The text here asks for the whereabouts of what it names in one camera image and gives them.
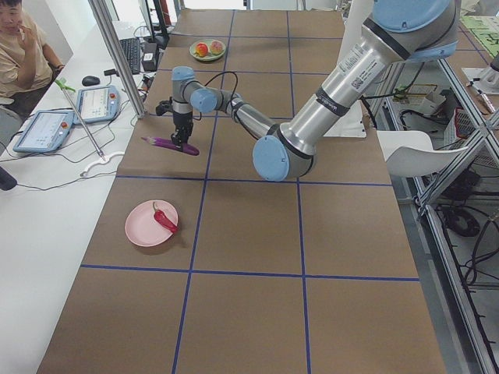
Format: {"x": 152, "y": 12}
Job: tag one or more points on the red chili pepper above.
{"x": 161, "y": 218}

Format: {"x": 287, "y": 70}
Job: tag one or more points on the blue teach pendant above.
{"x": 98, "y": 103}
{"x": 46, "y": 132}

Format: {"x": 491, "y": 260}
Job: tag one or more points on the yellow pink peach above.
{"x": 216, "y": 47}

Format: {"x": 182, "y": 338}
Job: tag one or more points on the purple eggplant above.
{"x": 168, "y": 144}

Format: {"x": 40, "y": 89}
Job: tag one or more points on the black keyboard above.
{"x": 131, "y": 50}

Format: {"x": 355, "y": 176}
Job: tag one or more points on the black computer mouse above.
{"x": 90, "y": 81}

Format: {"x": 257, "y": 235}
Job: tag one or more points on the white chair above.
{"x": 411, "y": 153}

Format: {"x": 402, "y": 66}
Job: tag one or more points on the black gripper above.
{"x": 182, "y": 121}

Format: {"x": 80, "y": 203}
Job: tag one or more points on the aluminium frame post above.
{"x": 111, "y": 40}

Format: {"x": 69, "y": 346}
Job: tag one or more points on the seated person beige shirt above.
{"x": 29, "y": 65}

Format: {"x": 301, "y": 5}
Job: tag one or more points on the pink plate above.
{"x": 142, "y": 228}

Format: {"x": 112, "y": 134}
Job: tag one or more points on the red yellow pomegranate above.
{"x": 201, "y": 50}

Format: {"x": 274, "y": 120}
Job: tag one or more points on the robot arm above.
{"x": 394, "y": 31}

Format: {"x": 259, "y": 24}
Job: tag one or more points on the near blue teach pendant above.
{"x": 46, "y": 132}

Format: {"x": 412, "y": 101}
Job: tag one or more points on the metal reacher stick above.
{"x": 65, "y": 91}

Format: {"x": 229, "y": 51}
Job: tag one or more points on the far blue teach pendant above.
{"x": 98, "y": 103}

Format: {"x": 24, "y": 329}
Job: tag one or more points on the green plate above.
{"x": 210, "y": 57}

